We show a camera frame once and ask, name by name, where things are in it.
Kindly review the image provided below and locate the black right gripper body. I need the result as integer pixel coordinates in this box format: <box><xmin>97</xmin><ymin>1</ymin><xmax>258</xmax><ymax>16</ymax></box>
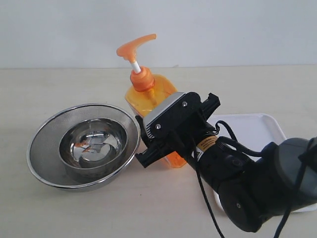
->
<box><xmin>136</xmin><ymin>93</ymin><xmax>220</xmax><ymax>168</ymax></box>

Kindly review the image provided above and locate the orange pump soap bottle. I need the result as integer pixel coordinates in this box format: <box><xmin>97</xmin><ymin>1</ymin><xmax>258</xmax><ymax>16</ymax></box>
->
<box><xmin>116</xmin><ymin>33</ymin><xmax>187</xmax><ymax>169</ymax></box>

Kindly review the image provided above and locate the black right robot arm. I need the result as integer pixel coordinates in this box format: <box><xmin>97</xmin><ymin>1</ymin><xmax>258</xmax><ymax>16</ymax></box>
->
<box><xmin>136</xmin><ymin>92</ymin><xmax>317</xmax><ymax>237</ymax></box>

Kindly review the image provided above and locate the small shiny steel bowl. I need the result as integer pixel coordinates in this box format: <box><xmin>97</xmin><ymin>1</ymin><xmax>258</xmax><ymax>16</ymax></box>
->
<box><xmin>58</xmin><ymin>118</ymin><xmax>128</xmax><ymax>180</ymax></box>

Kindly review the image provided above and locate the large steel mesh bowl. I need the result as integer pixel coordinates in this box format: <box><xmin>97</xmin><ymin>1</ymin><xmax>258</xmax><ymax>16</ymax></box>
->
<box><xmin>27</xmin><ymin>103</ymin><xmax>141</xmax><ymax>192</ymax></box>

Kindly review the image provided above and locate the white rectangular plastic tray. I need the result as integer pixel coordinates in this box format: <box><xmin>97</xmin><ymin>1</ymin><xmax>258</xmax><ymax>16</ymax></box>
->
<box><xmin>208</xmin><ymin>114</ymin><xmax>317</xmax><ymax>213</ymax></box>

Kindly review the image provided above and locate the silver wrist camera on right gripper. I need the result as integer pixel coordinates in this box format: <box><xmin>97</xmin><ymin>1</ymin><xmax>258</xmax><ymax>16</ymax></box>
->
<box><xmin>143</xmin><ymin>92</ymin><xmax>201</xmax><ymax>139</ymax></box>

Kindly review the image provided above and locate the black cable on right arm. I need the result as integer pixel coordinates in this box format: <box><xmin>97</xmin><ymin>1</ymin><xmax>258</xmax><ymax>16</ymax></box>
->
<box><xmin>173</xmin><ymin>120</ymin><xmax>317</xmax><ymax>238</ymax></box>

